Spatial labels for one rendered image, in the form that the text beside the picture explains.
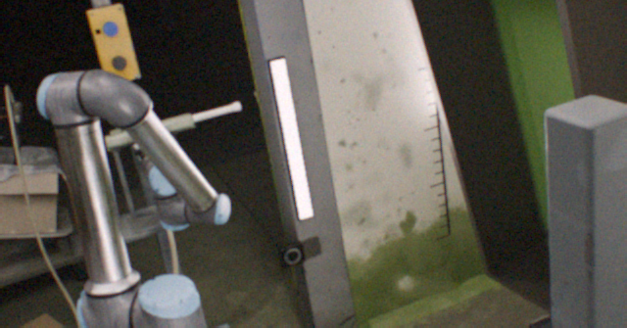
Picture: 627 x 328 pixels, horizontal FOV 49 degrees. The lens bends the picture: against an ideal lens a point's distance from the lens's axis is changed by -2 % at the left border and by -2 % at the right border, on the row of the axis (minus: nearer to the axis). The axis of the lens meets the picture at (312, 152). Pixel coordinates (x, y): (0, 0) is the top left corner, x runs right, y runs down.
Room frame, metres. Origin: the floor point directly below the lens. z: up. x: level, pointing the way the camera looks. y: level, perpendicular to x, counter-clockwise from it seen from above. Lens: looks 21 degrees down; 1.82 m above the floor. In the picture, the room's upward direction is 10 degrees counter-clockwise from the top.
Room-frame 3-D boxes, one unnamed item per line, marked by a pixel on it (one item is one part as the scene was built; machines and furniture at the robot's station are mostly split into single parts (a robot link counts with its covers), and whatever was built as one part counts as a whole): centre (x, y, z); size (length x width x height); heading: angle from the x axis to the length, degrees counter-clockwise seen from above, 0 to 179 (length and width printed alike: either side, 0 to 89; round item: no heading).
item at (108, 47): (2.39, 0.61, 1.42); 0.12 x 0.06 x 0.26; 109
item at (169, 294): (1.58, 0.45, 0.83); 0.17 x 0.15 x 0.18; 69
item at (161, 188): (1.99, 0.47, 1.06); 0.12 x 0.09 x 0.10; 19
